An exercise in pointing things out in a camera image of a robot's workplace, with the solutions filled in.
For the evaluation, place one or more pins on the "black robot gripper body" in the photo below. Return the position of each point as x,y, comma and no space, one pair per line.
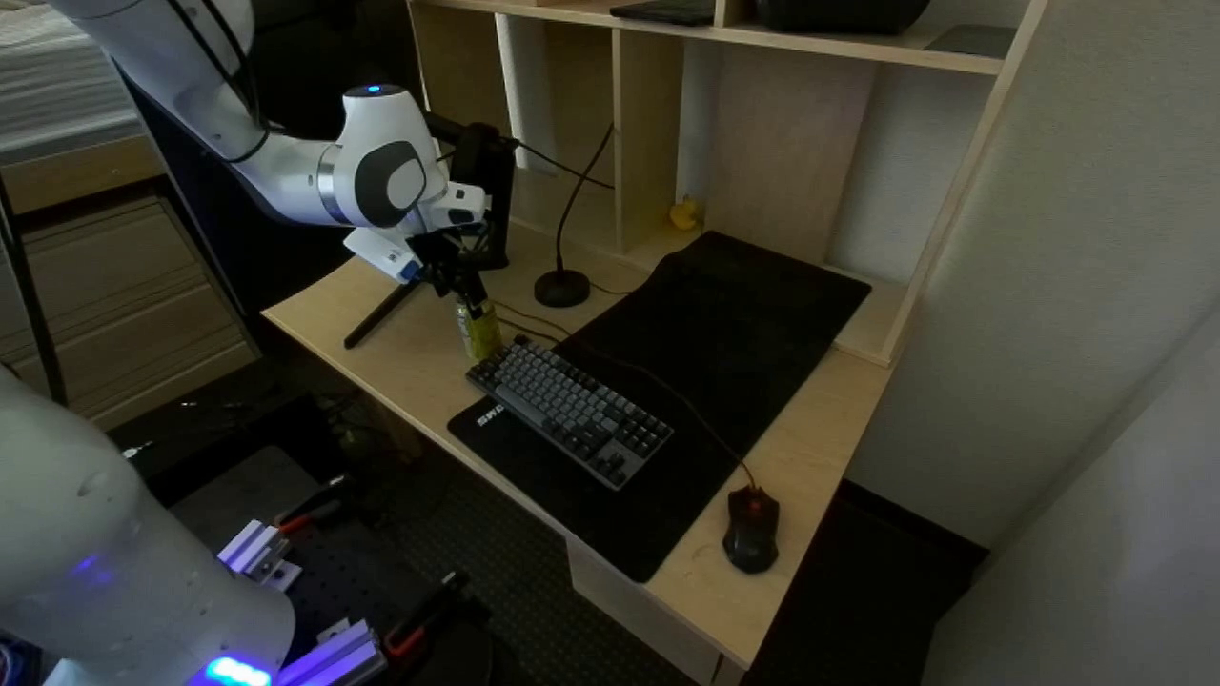
442,253

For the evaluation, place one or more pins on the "yellow green soda can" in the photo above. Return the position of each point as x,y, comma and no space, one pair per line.
479,337

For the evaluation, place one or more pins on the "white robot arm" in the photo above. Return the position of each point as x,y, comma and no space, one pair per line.
381,164

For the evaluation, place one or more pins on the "black monitor stand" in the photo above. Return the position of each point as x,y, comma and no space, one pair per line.
378,315

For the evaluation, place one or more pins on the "black headphones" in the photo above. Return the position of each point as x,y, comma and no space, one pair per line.
491,164

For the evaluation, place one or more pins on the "grey mechanical keyboard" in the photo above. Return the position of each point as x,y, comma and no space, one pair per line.
573,410

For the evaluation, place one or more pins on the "small yellow rubber duck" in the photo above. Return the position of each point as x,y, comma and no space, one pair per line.
688,215

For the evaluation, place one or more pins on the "black curved monitor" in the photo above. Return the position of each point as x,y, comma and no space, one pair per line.
300,62

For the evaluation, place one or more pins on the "black desk mat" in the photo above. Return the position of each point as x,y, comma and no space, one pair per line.
736,328

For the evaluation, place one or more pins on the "flat black device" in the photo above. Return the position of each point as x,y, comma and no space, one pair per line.
662,9

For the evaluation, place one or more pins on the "purple lit electronic box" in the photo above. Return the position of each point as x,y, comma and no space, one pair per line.
253,554
330,655

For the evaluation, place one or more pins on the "light wooden drawer cabinet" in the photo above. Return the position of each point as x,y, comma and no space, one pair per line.
117,292

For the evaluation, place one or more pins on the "light wooden desk shelf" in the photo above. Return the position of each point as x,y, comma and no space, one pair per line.
785,127

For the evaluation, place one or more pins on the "black red computer mouse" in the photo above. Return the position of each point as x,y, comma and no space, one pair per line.
751,532

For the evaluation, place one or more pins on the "thin black stand pole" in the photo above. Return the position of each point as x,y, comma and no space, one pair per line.
33,297

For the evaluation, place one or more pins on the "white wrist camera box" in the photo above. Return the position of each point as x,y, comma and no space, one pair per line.
381,253

